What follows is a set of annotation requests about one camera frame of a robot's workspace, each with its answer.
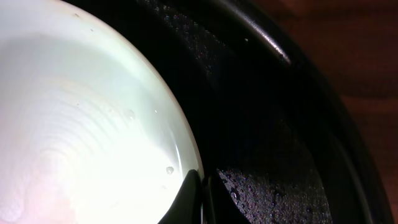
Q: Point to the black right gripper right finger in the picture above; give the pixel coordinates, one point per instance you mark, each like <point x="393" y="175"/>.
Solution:
<point x="218" y="205"/>

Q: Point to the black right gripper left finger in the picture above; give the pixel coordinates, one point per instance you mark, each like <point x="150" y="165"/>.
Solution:
<point x="186" y="208"/>

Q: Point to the light green plate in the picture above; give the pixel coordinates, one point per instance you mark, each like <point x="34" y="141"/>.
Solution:
<point x="90" y="132"/>

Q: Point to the round black tray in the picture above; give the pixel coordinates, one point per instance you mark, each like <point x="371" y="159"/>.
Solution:
<point x="264" y="118"/>

